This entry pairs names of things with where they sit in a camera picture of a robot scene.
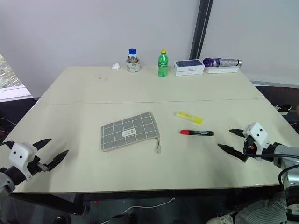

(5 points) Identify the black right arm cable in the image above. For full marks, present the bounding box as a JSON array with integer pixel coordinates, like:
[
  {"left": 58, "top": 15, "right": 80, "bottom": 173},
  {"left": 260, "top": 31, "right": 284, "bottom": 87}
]
[{"left": 245, "top": 151, "right": 299, "bottom": 188}]

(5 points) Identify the yellow highlighter pen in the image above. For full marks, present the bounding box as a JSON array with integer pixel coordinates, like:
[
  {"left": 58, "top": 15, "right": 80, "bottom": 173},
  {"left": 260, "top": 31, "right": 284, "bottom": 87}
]
[{"left": 174, "top": 111, "right": 204, "bottom": 125}]

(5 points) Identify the white floor cable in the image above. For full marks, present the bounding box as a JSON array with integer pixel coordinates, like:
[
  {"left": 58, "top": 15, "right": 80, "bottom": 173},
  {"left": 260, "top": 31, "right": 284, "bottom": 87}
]
[{"left": 121, "top": 197, "right": 176, "bottom": 213}]

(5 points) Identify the black sneaker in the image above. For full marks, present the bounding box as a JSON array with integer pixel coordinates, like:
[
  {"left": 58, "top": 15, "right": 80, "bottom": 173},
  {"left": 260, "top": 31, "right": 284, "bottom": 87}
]
[{"left": 274, "top": 104, "right": 292, "bottom": 115}]

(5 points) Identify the flat white phone box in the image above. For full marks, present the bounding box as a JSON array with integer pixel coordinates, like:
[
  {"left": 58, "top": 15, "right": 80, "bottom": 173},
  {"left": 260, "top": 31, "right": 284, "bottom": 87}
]
[{"left": 175, "top": 69, "right": 204, "bottom": 77}]

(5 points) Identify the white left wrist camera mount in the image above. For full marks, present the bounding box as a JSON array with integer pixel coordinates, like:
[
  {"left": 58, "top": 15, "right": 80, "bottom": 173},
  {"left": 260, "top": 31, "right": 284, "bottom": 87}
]
[{"left": 8, "top": 142, "right": 41, "bottom": 182}]

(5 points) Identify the long flat white box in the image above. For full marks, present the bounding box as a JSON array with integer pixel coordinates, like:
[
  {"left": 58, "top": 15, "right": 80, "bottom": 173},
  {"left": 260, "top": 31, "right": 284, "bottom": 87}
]
[{"left": 205, "top": 66, "right": 240, "bottom": 75}]

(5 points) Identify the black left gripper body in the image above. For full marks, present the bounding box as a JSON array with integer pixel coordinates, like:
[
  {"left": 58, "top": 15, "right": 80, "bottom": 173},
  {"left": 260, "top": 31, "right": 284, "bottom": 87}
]
[{"left": 27, "top": 156, "right": 49, "bottom": 176}]

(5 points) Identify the white sneaker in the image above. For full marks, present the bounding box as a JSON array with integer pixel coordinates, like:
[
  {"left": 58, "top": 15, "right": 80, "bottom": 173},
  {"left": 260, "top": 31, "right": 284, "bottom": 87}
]
[{"left": 205, "top": 211, "right": 237, "bottom": 224}]

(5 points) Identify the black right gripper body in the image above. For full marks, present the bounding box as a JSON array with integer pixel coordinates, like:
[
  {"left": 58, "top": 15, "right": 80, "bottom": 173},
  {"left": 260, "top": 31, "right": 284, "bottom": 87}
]
[{"left": 243, "top": 135, "right": 257, "bottom": 156}]

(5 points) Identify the green plastic soda bottle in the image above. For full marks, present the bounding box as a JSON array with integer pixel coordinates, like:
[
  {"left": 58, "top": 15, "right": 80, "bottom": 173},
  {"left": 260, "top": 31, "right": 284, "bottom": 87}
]
[{"left": 157, "top": 48, "right": 169, "bottom": 78}]

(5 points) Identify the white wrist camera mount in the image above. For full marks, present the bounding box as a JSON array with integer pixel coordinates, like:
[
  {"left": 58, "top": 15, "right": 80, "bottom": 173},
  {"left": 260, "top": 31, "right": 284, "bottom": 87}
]
[
  {"left": 242, "top": 122, "right": 270, "bottom": 161},
  {"left": 8, "top": 142, "right": 41, "bottom": 182}
]

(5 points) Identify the white tape roll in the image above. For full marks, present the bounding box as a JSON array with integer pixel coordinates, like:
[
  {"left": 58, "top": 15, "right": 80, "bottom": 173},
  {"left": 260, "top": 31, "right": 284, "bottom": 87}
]
[{"left": 126, "top": 58, "right": 142, "bottom": 74}]

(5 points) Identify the white box with blue top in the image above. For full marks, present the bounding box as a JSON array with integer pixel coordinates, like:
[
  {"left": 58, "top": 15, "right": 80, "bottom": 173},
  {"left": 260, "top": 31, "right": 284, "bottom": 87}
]
[{"left": 173, "top": 59, "right": 206, "bottom": 72}]

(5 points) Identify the grey striped cloth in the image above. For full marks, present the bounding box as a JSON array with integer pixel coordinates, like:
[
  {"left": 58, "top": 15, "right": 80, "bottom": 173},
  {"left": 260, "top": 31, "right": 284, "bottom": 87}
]
[{"left": 233, "top": 191, "right": 291, "bottom": 224}]

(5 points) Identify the grey checked pencil pouch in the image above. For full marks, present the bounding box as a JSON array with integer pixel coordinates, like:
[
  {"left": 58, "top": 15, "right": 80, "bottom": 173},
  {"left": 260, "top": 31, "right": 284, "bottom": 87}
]
[{"left": 101, "top": 111, "right": 162, "bottom": 154}]

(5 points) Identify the black marker with red cap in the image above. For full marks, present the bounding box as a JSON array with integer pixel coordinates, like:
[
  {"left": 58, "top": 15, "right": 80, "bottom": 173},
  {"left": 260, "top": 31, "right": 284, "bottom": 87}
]
[{"left": 180, "top": 129, "right": 214, "bottom": 138}]

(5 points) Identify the black table frame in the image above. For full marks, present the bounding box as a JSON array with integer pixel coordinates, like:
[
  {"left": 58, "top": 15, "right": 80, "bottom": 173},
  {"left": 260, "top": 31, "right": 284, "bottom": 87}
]
[{"left": 8, "top": 192, "right": 91, "bottom": 217}]

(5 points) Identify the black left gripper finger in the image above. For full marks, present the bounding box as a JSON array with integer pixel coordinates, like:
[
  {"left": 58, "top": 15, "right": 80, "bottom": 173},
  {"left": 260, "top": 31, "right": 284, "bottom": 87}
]
[
  {"left": 32, "top": 138, "right": 52, "bottom": 151},
  {"left": 45, "top": 149, "right": 70, "bottom": 172}
]

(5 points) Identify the purple folded umbrella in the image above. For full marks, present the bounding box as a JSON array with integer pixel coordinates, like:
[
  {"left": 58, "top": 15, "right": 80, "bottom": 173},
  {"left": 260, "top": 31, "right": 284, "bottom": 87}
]
[{"left": 202, "top": 57, "right": 243, "bottom": 68}]

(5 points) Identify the window with white sill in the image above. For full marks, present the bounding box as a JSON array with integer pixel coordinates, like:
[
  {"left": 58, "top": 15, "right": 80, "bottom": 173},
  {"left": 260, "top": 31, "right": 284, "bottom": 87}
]
[{"left": 0, "top": 53, "right": 33, "bottom": 101}]

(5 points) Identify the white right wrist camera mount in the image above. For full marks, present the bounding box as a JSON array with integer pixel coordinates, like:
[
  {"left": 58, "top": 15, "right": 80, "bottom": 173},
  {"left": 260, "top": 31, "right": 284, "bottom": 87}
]
[{"left": 242, "top": 122, "right": 270, "bottom": 161}]

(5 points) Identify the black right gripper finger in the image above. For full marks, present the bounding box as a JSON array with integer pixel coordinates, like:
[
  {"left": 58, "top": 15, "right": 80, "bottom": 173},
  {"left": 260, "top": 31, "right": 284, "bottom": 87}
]
[
  {"left": 228, "top": 128, "right": 245, "bottom": 138},
  {"left": 218, "top": 144, "right": 249, "bottom": 163}
]

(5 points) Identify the dark vertical wall post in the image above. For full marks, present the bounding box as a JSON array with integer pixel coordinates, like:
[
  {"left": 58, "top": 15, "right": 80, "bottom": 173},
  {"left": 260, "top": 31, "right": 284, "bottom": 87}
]
[{"left": 190, "top": 0, "right": 214, "bottom": 60}]

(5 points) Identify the white bottle with blue cap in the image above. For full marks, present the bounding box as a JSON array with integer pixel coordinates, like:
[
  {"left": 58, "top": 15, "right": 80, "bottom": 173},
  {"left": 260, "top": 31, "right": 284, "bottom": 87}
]
[{"left": 128, "top": 48, "right": 139, "bottom": 63}]

